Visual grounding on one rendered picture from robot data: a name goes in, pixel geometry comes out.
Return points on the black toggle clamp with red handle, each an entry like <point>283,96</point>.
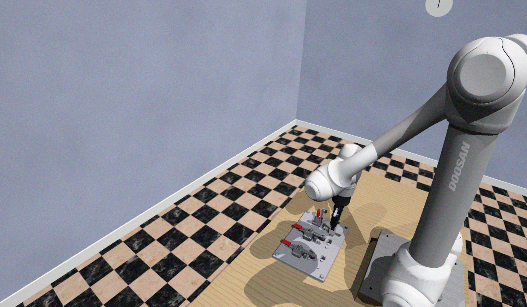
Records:
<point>309,233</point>
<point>298,250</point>

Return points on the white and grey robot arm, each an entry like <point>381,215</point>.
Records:
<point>485,85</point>

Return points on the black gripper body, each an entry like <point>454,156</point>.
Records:
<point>340,202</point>

